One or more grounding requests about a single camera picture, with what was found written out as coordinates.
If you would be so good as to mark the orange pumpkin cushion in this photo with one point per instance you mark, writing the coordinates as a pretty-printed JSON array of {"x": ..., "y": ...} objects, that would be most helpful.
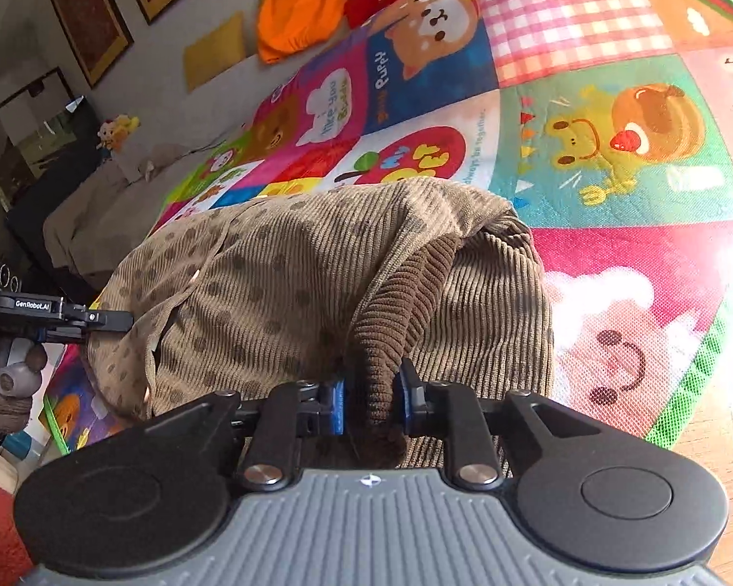
[{"x": 296, "y": 12}]

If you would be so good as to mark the black glass cabinet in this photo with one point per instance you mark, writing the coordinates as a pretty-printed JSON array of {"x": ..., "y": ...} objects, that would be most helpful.
[{"x": 30, "y": 140}]

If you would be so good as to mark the yellow cushion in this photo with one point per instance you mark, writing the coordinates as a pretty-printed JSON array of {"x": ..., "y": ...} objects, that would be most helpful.
[{"x": 215, "y": 52}]

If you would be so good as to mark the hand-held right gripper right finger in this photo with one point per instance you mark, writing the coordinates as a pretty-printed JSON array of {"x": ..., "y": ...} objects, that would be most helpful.
[{"x": 410, "y": 406}]

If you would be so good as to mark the colourful cartoon play mat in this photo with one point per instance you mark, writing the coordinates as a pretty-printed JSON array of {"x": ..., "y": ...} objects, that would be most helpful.
[{"x": 586, "y": 152}]

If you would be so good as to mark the person's left hand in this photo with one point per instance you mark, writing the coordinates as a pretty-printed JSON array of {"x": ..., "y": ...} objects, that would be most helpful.
[{"x": 9, "y": 415}]

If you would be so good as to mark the small colourful plush toy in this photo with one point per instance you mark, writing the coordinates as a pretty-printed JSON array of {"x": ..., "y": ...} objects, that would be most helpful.
[{"x": 115, "y": 133}]

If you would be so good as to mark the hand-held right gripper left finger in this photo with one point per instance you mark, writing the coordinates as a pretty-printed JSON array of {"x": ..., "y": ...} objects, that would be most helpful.
[{"x": 337, "y": 406}]

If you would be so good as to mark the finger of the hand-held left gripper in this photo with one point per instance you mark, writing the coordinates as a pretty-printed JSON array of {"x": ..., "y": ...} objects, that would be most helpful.
[{"x": 101, "y": 320}]

